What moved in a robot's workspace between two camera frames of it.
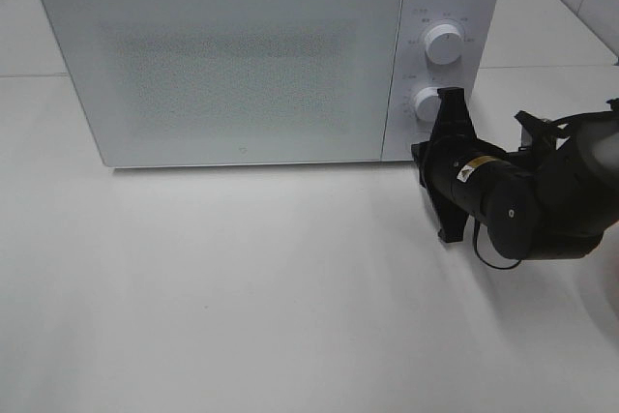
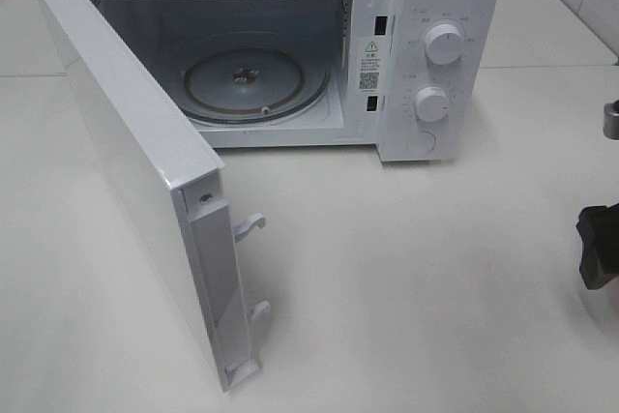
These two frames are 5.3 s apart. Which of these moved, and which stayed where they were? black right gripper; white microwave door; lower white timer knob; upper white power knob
Moved: white microwave door; black right gripper
Stayed: lower white timer knob; upper white power knob
